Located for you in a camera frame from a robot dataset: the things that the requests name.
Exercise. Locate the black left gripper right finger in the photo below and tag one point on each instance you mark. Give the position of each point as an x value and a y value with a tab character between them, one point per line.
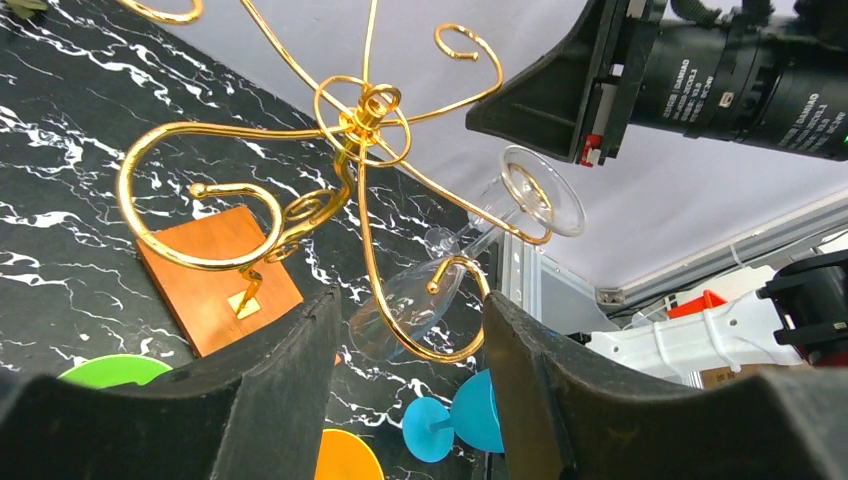
567	412

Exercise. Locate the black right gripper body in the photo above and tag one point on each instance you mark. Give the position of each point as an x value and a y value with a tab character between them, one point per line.
624	38

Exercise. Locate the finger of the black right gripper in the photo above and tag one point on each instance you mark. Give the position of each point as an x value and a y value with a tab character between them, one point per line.
543	106

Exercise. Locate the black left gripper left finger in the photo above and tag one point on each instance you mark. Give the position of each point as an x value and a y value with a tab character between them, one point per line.
252	410

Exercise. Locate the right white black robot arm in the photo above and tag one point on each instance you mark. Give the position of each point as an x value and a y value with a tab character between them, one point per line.
748	77

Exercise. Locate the orange plastic wine glass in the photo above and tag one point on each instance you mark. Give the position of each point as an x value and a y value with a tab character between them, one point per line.
344	455

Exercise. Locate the blue plastic wine glass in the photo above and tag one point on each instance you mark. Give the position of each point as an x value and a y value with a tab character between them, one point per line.
430	428

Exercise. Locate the green plastic wine glass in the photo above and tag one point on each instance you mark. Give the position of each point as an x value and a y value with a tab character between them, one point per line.
115	370

